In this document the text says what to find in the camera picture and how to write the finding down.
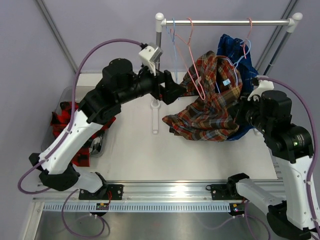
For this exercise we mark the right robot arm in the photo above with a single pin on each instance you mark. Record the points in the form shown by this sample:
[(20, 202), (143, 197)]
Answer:
[(290, 218)]

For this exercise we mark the light blue wire hanger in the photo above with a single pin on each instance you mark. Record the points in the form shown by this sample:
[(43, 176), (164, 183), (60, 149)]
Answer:
[(172, 33)]

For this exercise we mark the aluminium rail base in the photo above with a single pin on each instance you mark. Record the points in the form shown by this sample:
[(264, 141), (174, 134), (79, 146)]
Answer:
[(165, 190)]

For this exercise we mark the white slotted cable duct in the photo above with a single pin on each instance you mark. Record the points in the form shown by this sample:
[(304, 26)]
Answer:
[(139, 207)]

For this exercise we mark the blue shirt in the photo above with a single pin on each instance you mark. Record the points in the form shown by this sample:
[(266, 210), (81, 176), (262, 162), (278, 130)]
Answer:
[(243, 129)]

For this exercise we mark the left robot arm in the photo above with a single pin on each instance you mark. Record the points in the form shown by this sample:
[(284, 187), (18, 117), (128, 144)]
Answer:
[(119, 85)]

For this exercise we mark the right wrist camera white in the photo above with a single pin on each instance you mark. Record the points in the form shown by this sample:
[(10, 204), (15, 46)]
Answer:
[(261, 84)]

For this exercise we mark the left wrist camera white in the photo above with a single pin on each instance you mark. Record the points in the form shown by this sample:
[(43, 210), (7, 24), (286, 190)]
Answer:
[(149, 56)]

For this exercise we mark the clear plastic bin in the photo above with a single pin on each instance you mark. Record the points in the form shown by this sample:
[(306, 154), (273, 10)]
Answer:
[(66, 96)]

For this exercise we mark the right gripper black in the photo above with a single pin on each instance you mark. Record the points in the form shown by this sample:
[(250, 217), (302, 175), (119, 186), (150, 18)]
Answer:
[(237, 111)]

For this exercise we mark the pink hanger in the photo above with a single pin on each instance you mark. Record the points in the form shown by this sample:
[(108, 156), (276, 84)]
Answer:
[(192, 60), (247, 38)]

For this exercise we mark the black white plaid shirt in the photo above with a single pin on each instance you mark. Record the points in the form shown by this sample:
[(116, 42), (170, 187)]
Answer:
[(96, 145)]

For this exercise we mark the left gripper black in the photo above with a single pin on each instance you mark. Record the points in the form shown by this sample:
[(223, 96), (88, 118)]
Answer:
[(169, 91)]

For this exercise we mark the brown plaid shirt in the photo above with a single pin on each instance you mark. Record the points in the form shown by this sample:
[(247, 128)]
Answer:
[(217, 84)]

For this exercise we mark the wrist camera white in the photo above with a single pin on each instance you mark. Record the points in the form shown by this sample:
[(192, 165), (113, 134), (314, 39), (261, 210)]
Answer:
[(261, 84), (149, 56)]

